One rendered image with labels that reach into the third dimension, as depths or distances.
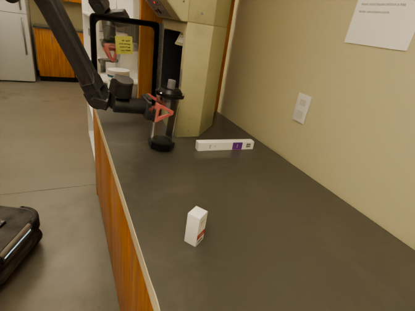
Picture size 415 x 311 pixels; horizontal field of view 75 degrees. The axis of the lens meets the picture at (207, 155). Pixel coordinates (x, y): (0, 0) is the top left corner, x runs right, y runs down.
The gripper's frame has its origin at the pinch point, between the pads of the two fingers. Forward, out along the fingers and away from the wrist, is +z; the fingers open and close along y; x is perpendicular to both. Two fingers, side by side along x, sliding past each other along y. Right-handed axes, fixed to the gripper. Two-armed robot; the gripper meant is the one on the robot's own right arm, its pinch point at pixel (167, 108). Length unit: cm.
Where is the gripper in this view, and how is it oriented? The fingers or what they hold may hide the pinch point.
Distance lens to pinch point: 105.7
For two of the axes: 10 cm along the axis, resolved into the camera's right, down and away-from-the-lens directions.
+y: -4.3, -4.6, 7.7
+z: 8.7, 0.0, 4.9
